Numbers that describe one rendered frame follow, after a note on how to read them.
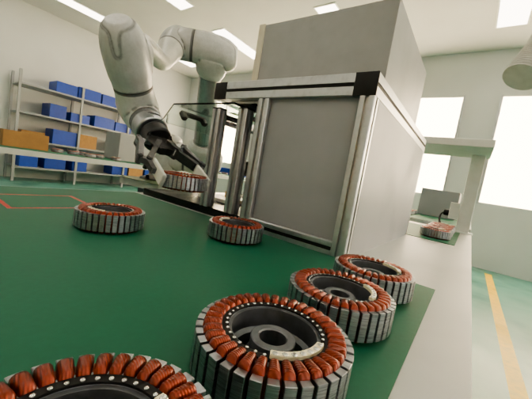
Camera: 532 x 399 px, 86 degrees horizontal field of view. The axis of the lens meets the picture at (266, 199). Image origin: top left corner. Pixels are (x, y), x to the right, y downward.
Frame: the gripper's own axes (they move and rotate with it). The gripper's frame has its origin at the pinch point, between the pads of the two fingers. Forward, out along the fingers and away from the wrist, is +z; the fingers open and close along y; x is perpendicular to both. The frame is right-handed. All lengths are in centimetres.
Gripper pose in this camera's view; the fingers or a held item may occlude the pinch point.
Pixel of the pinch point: (184, 179)
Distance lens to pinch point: 69.9
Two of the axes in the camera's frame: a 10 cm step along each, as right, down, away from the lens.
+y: 6.5, 0.4, 7.6
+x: -5.1, 7.6, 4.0
